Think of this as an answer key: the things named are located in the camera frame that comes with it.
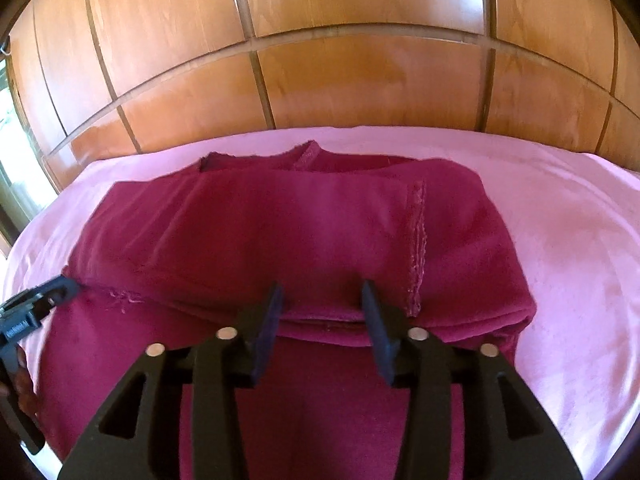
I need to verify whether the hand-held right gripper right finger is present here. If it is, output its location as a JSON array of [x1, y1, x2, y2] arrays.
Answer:
[[361, 280, 583, 480]]

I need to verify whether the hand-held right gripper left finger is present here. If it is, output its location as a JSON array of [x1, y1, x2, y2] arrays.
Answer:
[[57, 282, 286, 480]]

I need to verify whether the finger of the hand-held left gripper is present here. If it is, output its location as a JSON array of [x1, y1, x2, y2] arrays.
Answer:
[[37, 277, 82, 311]]

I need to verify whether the maroon fleece garment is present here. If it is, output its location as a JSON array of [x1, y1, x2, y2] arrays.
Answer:
[[42, 141, 538, 480]]

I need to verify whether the person's left hand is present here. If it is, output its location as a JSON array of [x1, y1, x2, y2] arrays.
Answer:
[[11, 344, 40, 428]]

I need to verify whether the bright window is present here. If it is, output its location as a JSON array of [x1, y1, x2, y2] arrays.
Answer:
[[0, 57, 31, 241]]

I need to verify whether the pink bed sheet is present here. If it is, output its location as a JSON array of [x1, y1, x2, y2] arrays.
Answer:
[[2, 126, 640, 480]]

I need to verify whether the wooden wardrobe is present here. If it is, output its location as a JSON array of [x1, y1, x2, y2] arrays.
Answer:
[[0, 0, 640, 196]]

